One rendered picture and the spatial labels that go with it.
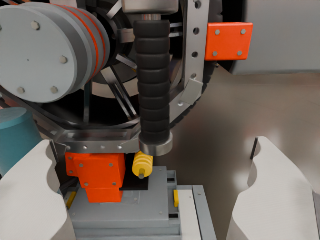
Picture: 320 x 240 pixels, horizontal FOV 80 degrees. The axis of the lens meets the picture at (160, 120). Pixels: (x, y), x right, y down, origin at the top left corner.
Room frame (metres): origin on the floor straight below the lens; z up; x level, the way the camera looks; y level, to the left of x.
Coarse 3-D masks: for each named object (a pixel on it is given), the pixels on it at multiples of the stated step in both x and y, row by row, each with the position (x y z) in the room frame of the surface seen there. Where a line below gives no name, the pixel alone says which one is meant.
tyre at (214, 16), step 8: (216, 0) 0.49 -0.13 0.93; (216, 8) 0.49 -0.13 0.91; (208, 16) 0.49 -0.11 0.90; (216, 16) 0.49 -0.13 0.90; (208, 64) 0.49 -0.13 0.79; (208, 72) 0.49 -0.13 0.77; (208, 80) 0.50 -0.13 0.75; (16, 96) 0.50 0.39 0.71; (200, 96) 0.50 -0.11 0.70; (184, 112) 0.49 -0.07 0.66; (176, 120) 0.50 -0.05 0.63; (64, 128) 0.50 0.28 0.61; (72, 128) 0.50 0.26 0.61; (128, 128) 0.50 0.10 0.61
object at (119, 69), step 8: (104, 0) 0.66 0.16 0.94; (112, 0) 0.66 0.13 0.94; (104, 8) 0.66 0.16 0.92; (96, 16) 0.62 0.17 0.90; (120, 16) 0.66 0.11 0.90; (128, 16) 0.66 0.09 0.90; (136, 16) 0.66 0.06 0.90; (120, 24) 0.62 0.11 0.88; (128, 24) 0.66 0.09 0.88; (128, 48) 0.66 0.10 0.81; (128, 56) 0.66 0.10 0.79; (120, 64) 0.66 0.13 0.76; (120, 72) 0.66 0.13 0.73; (128, 72) 0.66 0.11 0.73; (96, 80) 0.66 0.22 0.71; (104, 80) 0.66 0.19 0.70
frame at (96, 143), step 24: (192, 0) 0.41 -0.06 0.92; (192, 24) 0.41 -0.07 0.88; (192, 48) 0.41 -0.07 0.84; (192, 72) 0.41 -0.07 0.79; (0, 96) 0.45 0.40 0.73; (192, 96) 0.41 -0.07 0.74; (48, 120) 0.47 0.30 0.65; (72, 144) 0.41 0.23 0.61; (96, 144) 0.41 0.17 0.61; (120, 144) 0.41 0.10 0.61
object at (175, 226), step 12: (168, 180) 0.70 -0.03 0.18; (72, 192) 0.64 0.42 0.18; (168, 192) 0.66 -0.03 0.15; (168, 204) 0.59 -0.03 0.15; (84, 228) 0.49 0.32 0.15; (96, 228) 0.49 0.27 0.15; (108, 228) 0.49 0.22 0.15; (120, 228) 0.48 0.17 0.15; (132, 228) 0.48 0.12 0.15; (144, 228) 0.48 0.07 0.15; (156, 228) 0.48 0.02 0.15; (168, 228) 0.48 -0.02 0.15; (180, 228) 0.46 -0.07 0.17
